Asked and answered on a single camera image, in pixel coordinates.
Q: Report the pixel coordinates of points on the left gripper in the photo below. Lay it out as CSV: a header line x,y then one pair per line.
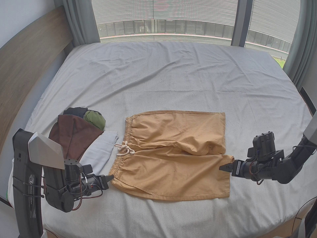
x,y
97,182

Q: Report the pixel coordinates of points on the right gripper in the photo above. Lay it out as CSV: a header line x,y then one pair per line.
x,y
240,168

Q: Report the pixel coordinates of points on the mustard yellow shorts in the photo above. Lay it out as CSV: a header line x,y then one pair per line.
x,y
173,162

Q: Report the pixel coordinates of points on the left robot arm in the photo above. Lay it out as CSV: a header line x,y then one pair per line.
x,y
27,182

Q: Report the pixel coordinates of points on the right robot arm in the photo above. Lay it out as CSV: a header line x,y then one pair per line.
x,y
289,165

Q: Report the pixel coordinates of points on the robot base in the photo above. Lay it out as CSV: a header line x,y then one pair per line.
x,y
302,229

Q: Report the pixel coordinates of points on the bed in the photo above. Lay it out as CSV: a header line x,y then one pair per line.
x,y
173,83

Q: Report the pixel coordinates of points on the white garment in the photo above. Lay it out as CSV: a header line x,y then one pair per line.
x,y
101,147

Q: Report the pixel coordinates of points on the brown garment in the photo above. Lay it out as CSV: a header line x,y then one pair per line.
x,y
74,135

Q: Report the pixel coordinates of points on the olive green garment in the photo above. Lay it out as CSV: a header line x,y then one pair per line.
x,y
95,119

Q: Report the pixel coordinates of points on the black garment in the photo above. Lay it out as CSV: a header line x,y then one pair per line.
x,y
74,111

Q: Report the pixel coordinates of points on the grey-green curtain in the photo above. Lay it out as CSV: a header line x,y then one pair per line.
x,y
76,13
303,46

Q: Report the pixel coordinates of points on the window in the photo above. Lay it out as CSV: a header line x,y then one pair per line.
x,y
168,9

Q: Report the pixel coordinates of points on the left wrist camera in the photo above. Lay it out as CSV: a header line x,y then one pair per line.
x,y
87,169

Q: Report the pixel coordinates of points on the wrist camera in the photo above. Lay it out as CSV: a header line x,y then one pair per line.
x,y
87,169
265,142

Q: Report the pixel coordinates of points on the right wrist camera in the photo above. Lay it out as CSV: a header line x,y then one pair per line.
x,y
265,142

